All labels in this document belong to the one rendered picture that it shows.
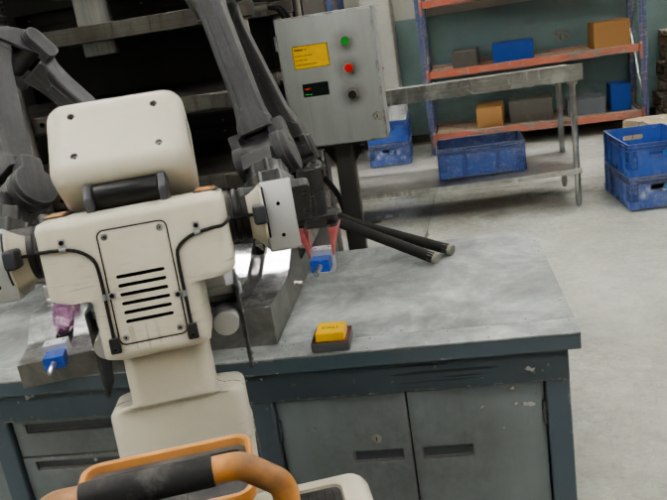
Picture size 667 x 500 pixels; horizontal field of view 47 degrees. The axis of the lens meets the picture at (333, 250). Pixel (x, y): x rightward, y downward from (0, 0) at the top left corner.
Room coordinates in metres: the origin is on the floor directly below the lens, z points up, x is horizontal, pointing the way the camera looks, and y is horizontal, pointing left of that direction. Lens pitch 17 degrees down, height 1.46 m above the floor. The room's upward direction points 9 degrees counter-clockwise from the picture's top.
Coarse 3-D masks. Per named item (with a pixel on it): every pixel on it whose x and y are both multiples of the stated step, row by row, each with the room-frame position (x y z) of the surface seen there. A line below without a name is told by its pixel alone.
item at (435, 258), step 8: (344, 224) 2.08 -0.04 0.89; (352, 224) 2.07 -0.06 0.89; (352, 232) 2.07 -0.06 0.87; (360, 232) 2.04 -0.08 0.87; (368, 232) 2.03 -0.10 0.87; (376, 232) 2.02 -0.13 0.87; (376, 240) 2.01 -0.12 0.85; (384, 240) 1.99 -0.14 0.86; (392, 240) 1.97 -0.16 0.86; (400, 240) 1.97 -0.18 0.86; (400, 248) 1.95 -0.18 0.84; (408, 248) 1.93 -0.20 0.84; (416, 248) 1.92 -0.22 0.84; (424, 248) 1.92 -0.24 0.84; (416, 256) 1.92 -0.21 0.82; (424, 256) 1.90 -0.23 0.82; (432, 256) 1.88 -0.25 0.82; (440, 256) 1.89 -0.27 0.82
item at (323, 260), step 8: (312, 248) 1.66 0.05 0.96; (320, 248) 1.65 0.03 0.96; (328, 248) 1.64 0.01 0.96; (312, 256) 1.64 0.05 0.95; (320, 256) 1.63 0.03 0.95; (328, 256) 1.62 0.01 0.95; (312, 264) 1.60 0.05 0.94; (320, 264) 1.60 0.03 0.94; (328, 264) 1.60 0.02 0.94; (312, 272) 1.60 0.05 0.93; (320, 272) 1.56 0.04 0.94
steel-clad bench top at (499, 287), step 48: (480, 240) 2.03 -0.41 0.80; (528, 240) 1.96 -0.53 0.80; (336, 288) 1.82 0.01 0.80; (384, 288) 1.77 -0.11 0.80; (432, 288) 1.72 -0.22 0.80; (480, 288) 1.67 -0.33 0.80; (528, 288) 1.62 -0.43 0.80; (0, 336) 1.86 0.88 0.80; (288, 336) 1.56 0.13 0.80; (384, 336) 1.48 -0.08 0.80; (432, 336) 1.44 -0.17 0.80; (480, 336) 1.40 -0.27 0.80; (528, 336) 1.37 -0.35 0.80
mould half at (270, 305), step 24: (240, 264) 1.80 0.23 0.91; (264, 264) 1.79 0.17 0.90; (288, 264) 1.77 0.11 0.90; (264, 288) 1.66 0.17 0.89; (288, 288) 1.72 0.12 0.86; (264, 312) 1.53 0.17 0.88; (288, 312) 1.67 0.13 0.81; (216, 336) 1.55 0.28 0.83; (240, 336) 1.54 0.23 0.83; (264, 336) 1.53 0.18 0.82
